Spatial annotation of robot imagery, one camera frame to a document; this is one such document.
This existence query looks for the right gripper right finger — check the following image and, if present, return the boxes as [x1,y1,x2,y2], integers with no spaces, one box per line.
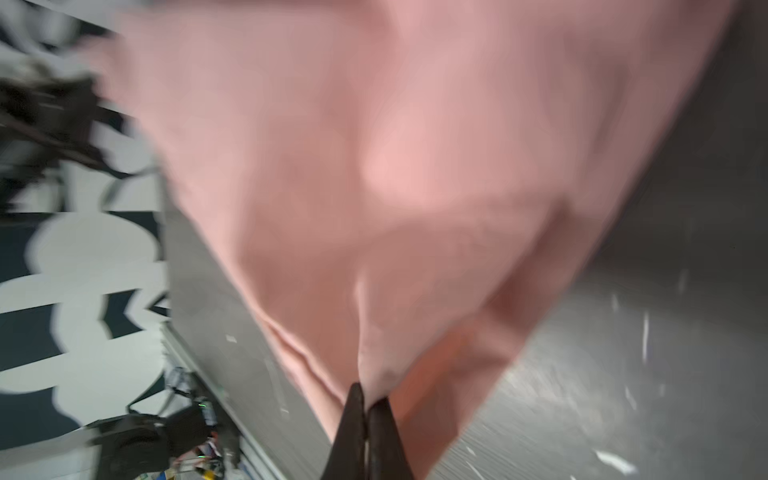
[366,398,415,480]

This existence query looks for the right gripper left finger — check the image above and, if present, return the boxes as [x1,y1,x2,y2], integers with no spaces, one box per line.
[320,383,367,480]

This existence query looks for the pink shorts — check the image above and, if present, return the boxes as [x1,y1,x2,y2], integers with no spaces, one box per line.
[80,1,736,478]

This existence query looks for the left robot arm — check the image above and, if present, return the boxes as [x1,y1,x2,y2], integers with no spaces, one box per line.
[1,77,131,215]

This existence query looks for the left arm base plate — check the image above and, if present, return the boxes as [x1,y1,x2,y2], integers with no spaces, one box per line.
[88,399,241,479]

